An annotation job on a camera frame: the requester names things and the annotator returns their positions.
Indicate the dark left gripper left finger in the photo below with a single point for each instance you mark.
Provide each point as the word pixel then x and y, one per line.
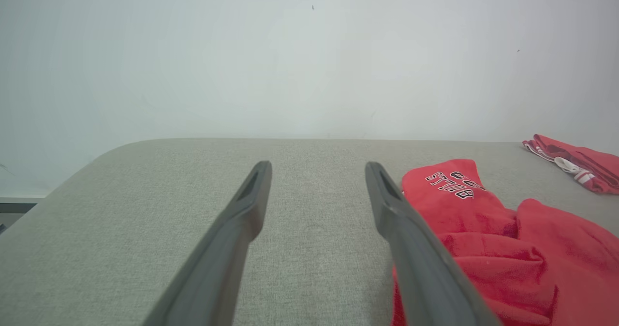
pixel 213 277

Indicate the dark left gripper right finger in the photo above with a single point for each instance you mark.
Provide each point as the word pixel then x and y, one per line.
pixel 425 277

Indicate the red shorts with white panel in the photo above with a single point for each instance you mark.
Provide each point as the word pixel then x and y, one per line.
pixel 532 268

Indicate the red basketball jersey number 23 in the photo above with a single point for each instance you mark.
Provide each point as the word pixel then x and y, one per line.
pixel 595 166

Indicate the black skirting board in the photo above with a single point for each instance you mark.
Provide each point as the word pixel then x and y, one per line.
pixel 14 208

